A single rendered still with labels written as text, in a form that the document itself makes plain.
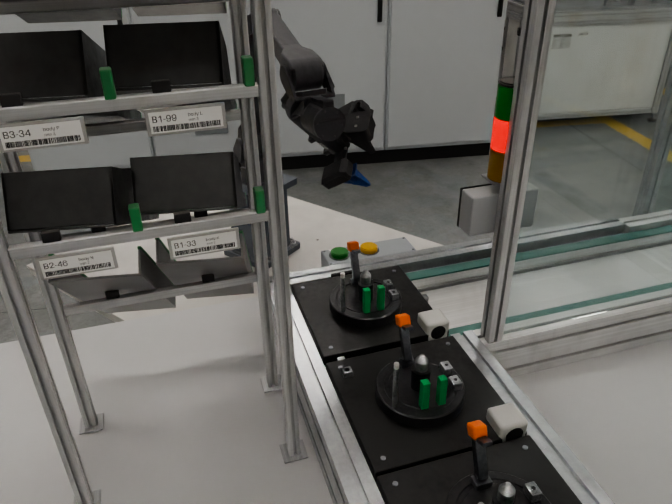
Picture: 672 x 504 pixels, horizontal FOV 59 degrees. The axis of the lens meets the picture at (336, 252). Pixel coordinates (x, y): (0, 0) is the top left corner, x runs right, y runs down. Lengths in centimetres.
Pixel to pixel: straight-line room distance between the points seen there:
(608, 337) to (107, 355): 100
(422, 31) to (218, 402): 338
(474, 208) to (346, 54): 319
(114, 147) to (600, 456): 370
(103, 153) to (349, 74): 172
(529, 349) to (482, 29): 334
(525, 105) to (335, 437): 56
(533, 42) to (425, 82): 339
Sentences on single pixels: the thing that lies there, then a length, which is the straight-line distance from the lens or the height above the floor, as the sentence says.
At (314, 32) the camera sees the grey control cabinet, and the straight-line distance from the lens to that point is 405.
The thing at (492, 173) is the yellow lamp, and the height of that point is 127.
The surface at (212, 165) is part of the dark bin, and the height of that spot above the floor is 136.
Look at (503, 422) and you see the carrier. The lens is 94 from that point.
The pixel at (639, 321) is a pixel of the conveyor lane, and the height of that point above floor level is 93.
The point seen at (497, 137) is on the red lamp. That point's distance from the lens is 96.
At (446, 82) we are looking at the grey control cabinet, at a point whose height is 57.
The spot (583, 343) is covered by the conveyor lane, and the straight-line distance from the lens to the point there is 126.
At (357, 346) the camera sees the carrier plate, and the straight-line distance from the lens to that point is 107.
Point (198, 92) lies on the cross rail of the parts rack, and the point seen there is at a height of 147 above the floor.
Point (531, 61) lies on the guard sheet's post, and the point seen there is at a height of 145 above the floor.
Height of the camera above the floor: 165
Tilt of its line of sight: 30 degrees down
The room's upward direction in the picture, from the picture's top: 1 degrees counter-clockwise
